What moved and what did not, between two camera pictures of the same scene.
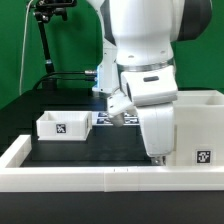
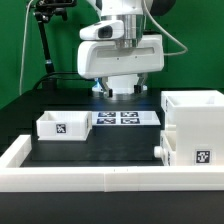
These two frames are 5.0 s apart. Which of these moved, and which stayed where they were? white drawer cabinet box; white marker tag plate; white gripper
Moved: white gripper
Stayed: white marker tag plate; white drawer cabinet box
